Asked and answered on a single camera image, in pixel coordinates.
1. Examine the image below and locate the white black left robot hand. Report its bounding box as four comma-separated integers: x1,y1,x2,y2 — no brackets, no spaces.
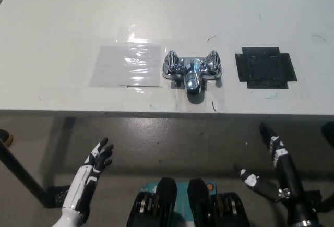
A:
54,137,115,227

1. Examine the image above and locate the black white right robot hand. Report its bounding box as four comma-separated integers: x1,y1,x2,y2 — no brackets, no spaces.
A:
233,121,318,223

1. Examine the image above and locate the chrome faucet body with spout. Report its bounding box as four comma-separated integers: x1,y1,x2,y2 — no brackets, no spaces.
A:
161,56,224,96

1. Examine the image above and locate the black table foot plate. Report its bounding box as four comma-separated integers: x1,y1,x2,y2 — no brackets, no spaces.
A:
304,189,323,212

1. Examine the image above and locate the black table leg with foot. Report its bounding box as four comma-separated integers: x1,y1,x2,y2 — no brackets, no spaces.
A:
0,139,73,209

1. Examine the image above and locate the black shoe with tan sole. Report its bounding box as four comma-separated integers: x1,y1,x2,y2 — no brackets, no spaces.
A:
0,129,14,147

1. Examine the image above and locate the black tape square patch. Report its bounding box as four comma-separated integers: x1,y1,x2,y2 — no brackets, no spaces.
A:
234,46,298,90

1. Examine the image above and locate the clear plastic sheet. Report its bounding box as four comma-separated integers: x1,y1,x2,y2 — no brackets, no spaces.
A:
88,43,163,88

